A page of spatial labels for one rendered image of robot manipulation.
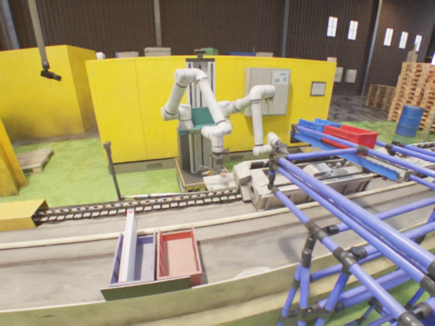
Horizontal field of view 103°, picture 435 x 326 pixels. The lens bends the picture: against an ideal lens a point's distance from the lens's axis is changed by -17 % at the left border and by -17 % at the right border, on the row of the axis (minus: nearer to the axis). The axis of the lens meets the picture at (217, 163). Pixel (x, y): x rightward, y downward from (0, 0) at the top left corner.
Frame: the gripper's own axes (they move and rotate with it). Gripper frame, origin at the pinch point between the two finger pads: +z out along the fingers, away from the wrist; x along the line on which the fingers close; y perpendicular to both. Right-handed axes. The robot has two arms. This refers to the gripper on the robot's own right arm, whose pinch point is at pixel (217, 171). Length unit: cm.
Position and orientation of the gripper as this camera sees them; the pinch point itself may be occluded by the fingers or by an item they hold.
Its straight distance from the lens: 161.7
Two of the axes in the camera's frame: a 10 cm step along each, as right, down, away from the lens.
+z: 0.0, 9.0, 4.4
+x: 2.3, 4.3, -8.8
